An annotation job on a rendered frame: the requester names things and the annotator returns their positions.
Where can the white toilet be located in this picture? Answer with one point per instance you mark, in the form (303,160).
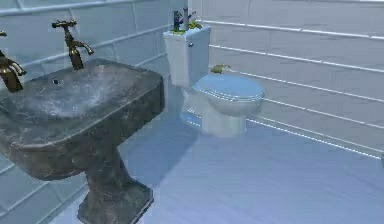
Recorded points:
(213,93)

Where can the green yellow cloth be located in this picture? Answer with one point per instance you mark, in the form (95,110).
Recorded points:
(195,25)

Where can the dark blue bottle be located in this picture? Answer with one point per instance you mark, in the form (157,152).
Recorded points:
(176,20)

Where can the grey pink bottle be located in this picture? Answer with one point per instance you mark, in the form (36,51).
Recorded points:
(186,18)

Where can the brass tap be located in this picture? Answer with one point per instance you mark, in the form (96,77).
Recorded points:
(73,50)
(9,74)

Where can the dark grey stone pedestal sink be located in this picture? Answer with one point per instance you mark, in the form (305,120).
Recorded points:
(83,110)

